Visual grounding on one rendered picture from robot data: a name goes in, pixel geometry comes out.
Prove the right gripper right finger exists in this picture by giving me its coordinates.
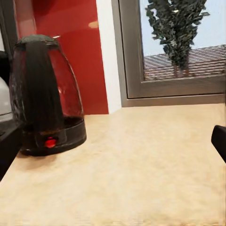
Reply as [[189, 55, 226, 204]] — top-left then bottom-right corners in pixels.
[[211, 125, 226, 163]]

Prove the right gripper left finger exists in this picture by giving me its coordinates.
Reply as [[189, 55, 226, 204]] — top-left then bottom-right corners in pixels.
[[0, 125, 24, 182]]

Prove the electric kettle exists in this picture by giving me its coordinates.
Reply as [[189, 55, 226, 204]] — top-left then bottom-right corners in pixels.
[[8, 34, 87, 156]]

